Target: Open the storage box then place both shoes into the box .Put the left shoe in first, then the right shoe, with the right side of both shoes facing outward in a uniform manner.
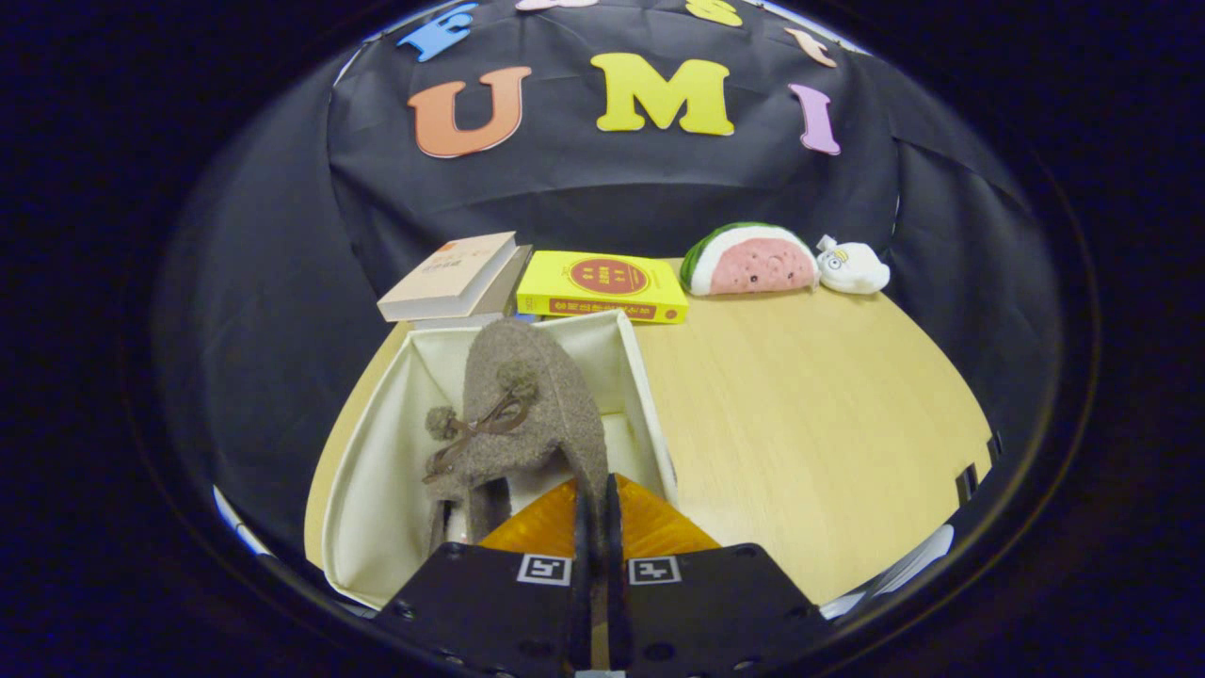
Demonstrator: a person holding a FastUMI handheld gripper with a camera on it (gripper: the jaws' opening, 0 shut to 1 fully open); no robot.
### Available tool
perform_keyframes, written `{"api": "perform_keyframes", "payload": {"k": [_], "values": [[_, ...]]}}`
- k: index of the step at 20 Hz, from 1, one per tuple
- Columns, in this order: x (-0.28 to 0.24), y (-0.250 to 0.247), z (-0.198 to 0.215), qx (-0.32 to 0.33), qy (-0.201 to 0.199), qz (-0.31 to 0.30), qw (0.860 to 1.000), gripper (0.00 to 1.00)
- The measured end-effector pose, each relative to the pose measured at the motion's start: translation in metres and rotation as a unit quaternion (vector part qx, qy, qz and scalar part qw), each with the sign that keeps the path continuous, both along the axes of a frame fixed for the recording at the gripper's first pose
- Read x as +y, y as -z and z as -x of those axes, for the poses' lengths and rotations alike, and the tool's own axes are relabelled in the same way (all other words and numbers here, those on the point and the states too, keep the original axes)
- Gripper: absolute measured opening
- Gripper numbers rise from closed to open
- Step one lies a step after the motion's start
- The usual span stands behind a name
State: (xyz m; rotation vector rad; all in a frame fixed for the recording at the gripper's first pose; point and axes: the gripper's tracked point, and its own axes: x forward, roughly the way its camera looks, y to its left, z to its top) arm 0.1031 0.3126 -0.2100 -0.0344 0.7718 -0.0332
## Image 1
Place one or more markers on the yellow book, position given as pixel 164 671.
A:
pixel 602 282

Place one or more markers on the cream fabric storage box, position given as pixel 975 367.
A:
pixel 377 508

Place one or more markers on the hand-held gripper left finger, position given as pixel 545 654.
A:
pixel 490 612

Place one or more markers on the brown shoe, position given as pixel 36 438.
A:
pixel 546 395

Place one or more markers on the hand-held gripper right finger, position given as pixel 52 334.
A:
pixel 715 607

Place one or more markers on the white plush toy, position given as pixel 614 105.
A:
pixel 852 268

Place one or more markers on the black backdrop cloth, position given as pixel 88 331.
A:
pixel 584 188

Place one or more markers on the watermelon slice plush toy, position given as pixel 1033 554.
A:
pixel 753 264

